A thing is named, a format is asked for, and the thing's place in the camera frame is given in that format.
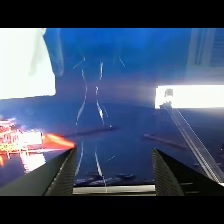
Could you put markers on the white garment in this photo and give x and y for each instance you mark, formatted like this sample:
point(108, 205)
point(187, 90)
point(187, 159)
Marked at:
point(23, 63)

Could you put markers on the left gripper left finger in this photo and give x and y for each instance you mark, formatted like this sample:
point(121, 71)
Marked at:
point(50, 180)

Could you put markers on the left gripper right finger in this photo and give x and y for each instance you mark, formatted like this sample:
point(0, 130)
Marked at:
point(176, 180)

